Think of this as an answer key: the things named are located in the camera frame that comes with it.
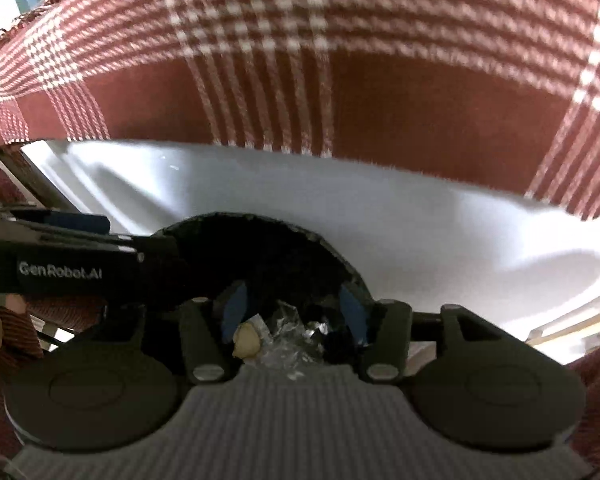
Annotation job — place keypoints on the white trash bin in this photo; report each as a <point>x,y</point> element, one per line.
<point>430,240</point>

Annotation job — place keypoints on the clear plastic wrapper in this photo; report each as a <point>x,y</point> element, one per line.
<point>290,345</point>

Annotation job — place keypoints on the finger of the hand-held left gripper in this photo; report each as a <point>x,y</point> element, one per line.
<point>152,252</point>
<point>77,221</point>

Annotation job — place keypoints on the red plaid tablecloth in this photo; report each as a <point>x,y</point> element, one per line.
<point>380,60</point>

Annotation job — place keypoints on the black bin bag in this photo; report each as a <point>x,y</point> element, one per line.
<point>260,250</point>

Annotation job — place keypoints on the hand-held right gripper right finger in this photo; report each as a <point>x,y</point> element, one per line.
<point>352,315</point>

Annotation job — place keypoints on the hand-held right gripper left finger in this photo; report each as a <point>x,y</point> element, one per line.
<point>233,312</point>

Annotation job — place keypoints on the beige food scrap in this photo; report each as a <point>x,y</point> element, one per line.
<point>245,344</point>

